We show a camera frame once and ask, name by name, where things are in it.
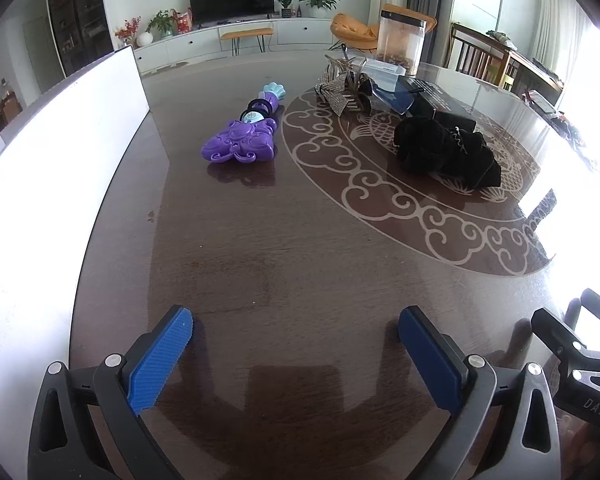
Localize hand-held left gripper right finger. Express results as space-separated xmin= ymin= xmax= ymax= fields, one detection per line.
xmin=399 ymin=306 xmax=563 ymax=480

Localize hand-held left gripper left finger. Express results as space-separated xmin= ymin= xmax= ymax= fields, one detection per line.
xmin=27 ymin=305 xmax=193 ymax=480

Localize black velvet scrunchie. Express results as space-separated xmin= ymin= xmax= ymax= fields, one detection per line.
xmin=394 ymin=116 xmax=457 ymax=173
xmin=445 ymin=125 xmax=502 ymax=191

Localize purple toy wand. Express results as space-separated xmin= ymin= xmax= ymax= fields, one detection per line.
xmin=201 ymin=83 xmax=287 ymax=166

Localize blue translucent plastic pouch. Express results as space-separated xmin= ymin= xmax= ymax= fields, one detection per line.
xmin=357 ymin=79 xmax=421 ymax=117

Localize rhinestone bow hair clip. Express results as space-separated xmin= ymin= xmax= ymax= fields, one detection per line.
xmin=314 ymin=72 xmax=362 ymax=111

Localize clear claw hair clip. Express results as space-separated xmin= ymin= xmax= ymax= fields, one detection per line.
xmin=324 ymin=45 xmax=368 ymax=81

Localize clutter of small household things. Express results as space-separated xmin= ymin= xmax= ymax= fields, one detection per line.
xmin=530 ymin=87 xmax=596 ymax=151

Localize wooden sideboard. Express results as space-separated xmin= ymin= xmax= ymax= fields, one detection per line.
xmin=505 ymin=50 xmax=566 ymax=106

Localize black cardboard box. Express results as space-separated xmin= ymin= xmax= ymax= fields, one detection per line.
xmin=397 ymin=76 xmax=478 ymax=133

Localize white sheer curtain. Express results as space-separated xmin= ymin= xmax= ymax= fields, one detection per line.
xmin=530 ymin=0 xmax=593 ymax=86

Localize clear plastic box white lid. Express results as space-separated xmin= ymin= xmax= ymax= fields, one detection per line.
xmin=365 ymin=57 xmax=407 ymax=88

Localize wooden dining chair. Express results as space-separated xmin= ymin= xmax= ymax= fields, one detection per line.
xmin=0 ymin=90 xmax=22 ymax=126

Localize white television cabinet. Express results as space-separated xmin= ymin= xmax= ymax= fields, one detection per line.
xmin=130 ymin=17 xmax=338 ymax=73

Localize clear jar black lid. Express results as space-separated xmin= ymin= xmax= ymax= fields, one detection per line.
xmin=376 ymin=10 xmax=427 ymax=76

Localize red flowers in white vase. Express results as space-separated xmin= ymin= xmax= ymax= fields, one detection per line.
xmin=114 ymin=17 xmax=153 ymax=48

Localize bushy potted green plant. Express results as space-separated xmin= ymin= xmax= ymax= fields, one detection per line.
xmin=146 ymin=9 xmax=177 ymax=40

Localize orange bench stool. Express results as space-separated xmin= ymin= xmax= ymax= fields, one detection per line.
xmin=219 ymin=27 xmax=275 ymax=55

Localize orange lounge chair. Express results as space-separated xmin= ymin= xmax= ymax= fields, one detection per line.
xmin=330 ymin=4 xmax=438 ymax=53

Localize dark glass display cabinet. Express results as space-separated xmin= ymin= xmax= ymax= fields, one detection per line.
xmin=45 ymin=0 xmax=116 ymax=78

